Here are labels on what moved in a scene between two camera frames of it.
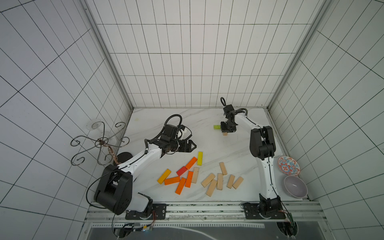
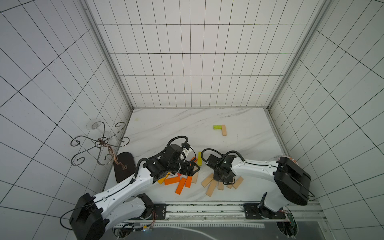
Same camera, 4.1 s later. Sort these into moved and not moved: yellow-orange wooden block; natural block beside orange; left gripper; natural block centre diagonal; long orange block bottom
Moved: left gripper
Not moved: yellow-orange wooden block; natural block beside orange; long orange block bottom; natural block centre diagonal
